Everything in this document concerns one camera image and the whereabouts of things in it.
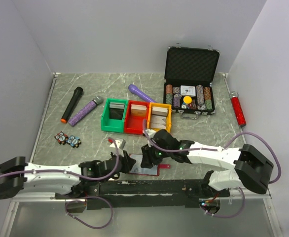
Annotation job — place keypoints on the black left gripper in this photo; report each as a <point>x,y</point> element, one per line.
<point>127,161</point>

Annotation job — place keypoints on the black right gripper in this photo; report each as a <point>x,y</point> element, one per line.
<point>148,157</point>

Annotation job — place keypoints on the red leather card holder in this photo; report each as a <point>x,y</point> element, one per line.
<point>137,169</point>

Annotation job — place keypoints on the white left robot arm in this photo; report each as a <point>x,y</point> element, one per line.
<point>18,176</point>

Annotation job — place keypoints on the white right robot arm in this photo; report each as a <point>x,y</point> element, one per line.
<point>241,167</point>

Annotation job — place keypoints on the blue owl card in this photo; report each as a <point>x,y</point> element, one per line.
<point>74,141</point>

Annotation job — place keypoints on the red plastic card bin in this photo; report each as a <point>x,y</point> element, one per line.
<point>136,112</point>

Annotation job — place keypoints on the yellow plastic card bin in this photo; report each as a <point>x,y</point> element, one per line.
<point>159,117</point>

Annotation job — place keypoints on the red owl card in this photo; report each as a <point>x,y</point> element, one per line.
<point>61,138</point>

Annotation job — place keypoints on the green plastic card bin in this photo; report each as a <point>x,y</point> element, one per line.
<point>113,116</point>

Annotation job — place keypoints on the white playing card deck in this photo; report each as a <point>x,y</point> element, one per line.
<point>188,90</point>

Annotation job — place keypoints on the purple glitter toy microphone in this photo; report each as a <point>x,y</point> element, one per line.
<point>85,110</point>

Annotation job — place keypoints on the yellow poker dealer chip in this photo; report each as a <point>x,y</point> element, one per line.
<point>187,99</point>

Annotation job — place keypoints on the purple plastic toy microphone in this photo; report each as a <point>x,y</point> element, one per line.
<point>135,90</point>

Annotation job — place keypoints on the black toy microphone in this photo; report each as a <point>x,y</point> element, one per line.
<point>77,94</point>

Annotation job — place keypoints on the black poker chip case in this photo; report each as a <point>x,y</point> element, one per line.
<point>192,67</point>

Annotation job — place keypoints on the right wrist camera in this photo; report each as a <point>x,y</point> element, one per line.
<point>149,134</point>

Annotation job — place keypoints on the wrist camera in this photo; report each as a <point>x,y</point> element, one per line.
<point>116,146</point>
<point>149,134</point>

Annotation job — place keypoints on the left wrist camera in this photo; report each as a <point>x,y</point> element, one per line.
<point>116,146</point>

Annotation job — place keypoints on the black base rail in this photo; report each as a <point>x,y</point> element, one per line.
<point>147,193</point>

